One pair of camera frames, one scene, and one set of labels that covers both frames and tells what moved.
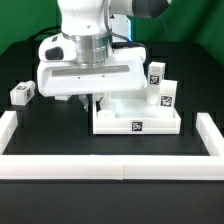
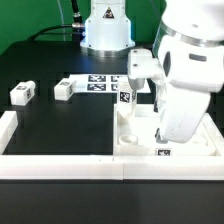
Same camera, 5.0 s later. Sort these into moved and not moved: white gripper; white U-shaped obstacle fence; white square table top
Moved: white gripper; white square table top
Not moved: white U-shaped obstacle fence
